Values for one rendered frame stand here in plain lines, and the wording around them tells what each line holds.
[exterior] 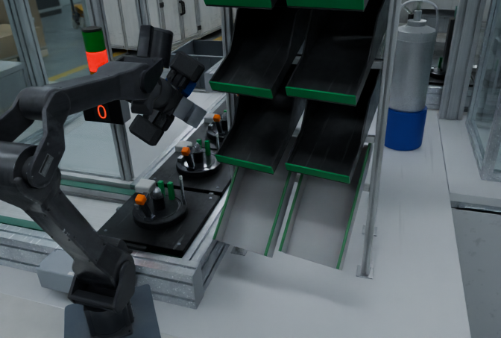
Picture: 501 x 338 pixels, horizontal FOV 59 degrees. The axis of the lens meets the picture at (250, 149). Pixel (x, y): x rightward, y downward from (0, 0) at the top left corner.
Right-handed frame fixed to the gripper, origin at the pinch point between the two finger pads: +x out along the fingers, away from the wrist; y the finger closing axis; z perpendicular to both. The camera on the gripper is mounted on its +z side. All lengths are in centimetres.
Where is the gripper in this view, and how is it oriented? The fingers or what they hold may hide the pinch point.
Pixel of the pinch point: (174, 102)
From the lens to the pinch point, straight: 92.9
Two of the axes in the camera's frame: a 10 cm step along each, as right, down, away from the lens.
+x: 1.1, 0.5, 9.9
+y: -5.4, 8.4, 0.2
